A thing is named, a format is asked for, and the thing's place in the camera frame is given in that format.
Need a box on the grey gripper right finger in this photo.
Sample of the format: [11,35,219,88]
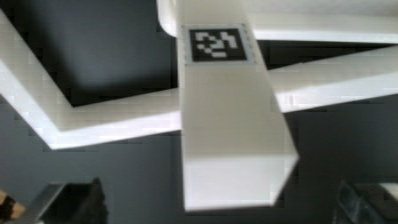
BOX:
[334,182,398,224]

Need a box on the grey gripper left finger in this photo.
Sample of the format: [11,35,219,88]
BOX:
[15,178,109,224]

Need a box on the white desk leg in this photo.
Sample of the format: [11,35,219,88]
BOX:
[176,0,299,212]

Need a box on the white left fence block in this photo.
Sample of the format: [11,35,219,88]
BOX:
[0,10,73,150]

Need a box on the white desk top tray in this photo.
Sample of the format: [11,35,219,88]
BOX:
[155,0,398,44]

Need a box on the white front fence bar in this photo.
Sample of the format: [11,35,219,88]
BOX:
[52,41,398,149]

